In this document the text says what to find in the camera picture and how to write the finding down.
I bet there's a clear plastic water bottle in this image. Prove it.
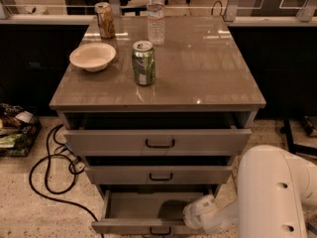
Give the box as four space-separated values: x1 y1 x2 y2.
147 0 164 45

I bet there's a grey drawer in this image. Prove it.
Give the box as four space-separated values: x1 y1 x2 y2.
64 129 251 157
91 190 208 236
85 166 232 185

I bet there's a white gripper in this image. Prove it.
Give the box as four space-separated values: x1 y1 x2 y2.
182 194 217 229

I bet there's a white bowl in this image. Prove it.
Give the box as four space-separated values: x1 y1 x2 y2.
69 43 116 72

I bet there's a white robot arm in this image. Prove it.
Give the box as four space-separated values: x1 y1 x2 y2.
183 145 317 238

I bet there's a gold soda can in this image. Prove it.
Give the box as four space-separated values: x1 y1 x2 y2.
95 2 115 39

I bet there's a black stand base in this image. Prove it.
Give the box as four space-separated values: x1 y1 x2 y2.
279 117 317 159

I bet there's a black floor cable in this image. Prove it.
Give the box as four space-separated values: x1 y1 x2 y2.
28 123 106 238

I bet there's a grey drawer cabinet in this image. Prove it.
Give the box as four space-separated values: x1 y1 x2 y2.
49 15 266 196

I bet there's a green soda can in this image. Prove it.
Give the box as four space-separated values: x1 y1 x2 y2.
132 41 156 85

